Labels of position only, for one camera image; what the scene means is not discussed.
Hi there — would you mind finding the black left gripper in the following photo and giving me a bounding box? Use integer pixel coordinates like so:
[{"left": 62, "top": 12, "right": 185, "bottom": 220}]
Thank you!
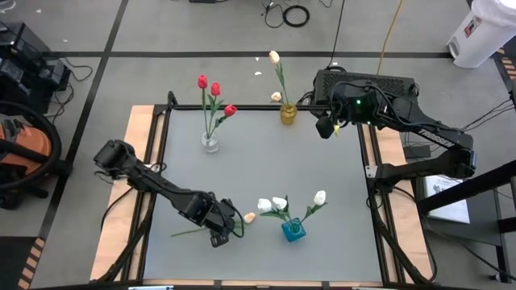
[{"left": 198, "top": 193, "right": 245, "bottom": 240}]

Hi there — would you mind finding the yellow textured glass vase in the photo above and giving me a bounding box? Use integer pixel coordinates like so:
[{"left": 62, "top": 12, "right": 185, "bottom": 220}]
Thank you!
[{"left": 280, "top": 103, "right": 298, "bottom": 126}]

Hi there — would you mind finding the blue cut glass vase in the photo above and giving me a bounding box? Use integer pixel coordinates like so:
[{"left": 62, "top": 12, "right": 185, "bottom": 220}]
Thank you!
[{"left": 281, "top": 217, "right": 307, "bottom": 243}]

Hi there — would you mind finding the clear textured glass vase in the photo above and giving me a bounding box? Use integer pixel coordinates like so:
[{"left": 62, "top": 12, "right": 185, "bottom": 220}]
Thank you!
[{"left": 200, "top": 130, "right": 221, "bottom": 154}]

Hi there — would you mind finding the black computer box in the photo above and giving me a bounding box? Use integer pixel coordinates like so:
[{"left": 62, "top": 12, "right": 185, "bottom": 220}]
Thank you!
[{"left": 313, "top": 68, "right": 420, "bottom": 118}]

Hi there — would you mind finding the wooden base board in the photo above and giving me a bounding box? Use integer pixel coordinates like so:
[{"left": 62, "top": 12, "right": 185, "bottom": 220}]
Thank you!
[{"left": 89, "top": 103, "right": 437, "bottom": 288}]

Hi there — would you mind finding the white paper booklet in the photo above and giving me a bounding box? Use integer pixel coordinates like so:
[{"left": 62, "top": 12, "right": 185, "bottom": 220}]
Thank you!
[{"left": 422, "top": 173, "right": 472, "bottom": 225}]

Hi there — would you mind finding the black metal side stand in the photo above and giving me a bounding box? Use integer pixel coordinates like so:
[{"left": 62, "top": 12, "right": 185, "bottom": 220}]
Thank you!
[{"left": 414, "top": 160, "right": 516, "bottom": 283}]

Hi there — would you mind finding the white trash bin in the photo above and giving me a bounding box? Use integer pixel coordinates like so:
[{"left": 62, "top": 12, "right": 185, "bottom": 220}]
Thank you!
[{"left": 446, "top": 0, "right": 516, "bottom": 69}]

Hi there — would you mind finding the orange black vacuum cleaner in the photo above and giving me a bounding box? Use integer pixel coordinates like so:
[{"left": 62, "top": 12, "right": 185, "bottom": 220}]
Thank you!
[{"left": 0, "top": 100, "right": 64, "bottom": 190}]

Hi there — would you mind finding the black equipment stack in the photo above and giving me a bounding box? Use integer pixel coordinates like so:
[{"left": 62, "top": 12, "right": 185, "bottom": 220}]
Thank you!
[{"left": 0, "top": 22, "right": 72, "bottom": 114}]

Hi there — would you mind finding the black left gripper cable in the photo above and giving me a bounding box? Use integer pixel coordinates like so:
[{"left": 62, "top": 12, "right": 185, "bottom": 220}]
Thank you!
[{"left": 219, "top": 197, "right": 246, "bottom": 239}]

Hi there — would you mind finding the black table frame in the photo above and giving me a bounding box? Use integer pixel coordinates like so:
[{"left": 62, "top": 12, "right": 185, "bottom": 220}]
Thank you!
[{"left": 96, "top": 90, "right": 439, "bottom": 290}]

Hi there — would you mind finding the yellow floor cable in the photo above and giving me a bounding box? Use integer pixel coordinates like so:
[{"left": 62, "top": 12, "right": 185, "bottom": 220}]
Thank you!
[{"left": 377, "top": 0, "right": 404, "bottom": 76}]

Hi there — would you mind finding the coiled black floor cable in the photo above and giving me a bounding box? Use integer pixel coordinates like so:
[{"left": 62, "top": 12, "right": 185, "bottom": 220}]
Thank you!
[{"left": 281, "top": 4, "right": 311, "bottom": 28}]

